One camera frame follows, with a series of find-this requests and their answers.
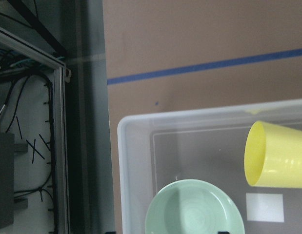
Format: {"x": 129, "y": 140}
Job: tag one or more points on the aluminium frame rail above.
{"x": 57, "y": 125}

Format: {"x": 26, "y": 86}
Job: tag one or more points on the yellow paper cup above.
{"x": 273, "y": 156}

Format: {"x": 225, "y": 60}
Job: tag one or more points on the clear plastic box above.
{"x": 206, "y": 144}

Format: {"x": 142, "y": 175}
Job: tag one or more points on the green ceramic bowl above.
{"x": 192, "y": 206}

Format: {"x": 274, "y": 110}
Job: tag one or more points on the dark grey box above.
{"x": 6, "y": 179}

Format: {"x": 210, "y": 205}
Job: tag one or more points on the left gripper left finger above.
{"x": 110, "y": 232}

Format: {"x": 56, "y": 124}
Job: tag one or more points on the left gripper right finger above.
{"x": 223, "y": 232}

